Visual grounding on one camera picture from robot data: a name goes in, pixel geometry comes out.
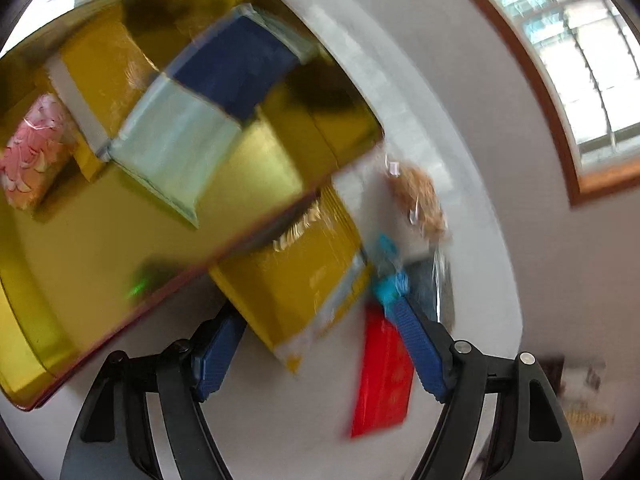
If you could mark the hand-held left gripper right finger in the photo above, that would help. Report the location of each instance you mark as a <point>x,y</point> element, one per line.
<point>420,350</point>

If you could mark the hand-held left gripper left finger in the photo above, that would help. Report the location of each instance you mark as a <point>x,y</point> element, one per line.
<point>217,355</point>

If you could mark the red snack packet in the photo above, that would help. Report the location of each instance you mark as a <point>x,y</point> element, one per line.
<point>382,385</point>

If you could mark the dark snack packet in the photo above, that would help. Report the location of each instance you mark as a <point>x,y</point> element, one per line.
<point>431,285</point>

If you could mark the small blue candy packet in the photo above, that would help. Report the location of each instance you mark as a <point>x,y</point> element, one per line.
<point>390,285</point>

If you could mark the gold snack packet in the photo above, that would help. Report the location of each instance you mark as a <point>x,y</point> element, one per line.
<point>295,285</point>
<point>100,75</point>

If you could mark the clear biscuit bag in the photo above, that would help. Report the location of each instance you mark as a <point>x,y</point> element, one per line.
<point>420,200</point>

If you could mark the gold tin box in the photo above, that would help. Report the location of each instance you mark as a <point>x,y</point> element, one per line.
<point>100,260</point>

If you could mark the blue and pale blue packet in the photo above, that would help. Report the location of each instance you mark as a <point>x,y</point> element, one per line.
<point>175,140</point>

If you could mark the pink snack packet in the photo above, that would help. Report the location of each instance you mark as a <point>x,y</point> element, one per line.
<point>30,160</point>

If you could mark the wooden framed barred window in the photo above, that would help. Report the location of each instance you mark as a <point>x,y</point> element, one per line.
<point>575,35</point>

